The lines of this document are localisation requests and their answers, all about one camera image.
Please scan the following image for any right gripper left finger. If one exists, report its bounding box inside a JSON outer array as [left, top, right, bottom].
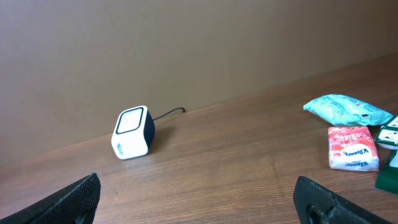
[[1, 173, 101, 224]]

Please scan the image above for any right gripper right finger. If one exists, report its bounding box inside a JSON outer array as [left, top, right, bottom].
[[293, 176, 388, 224]]

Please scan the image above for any orange Kleenex tissue pack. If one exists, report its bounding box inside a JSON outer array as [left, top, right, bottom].
[[328, 126, 379, 172]]

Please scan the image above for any green 3M gloves package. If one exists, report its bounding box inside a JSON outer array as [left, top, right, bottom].
[[374, 150, 397, 195]]

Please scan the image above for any light green wipes pack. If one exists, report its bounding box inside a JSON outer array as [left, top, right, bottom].
[[303, 94, 392, 126]]

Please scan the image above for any green Axe Brand box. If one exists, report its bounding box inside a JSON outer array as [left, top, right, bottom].
[[375, 115, 398, 150]]

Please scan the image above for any white barcode scanner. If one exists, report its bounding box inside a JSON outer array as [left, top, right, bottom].
[[111, 105, 155, 160]]

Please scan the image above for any black scanner cable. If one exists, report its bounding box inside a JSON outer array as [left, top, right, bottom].
[[152, 107, 186, 121]]

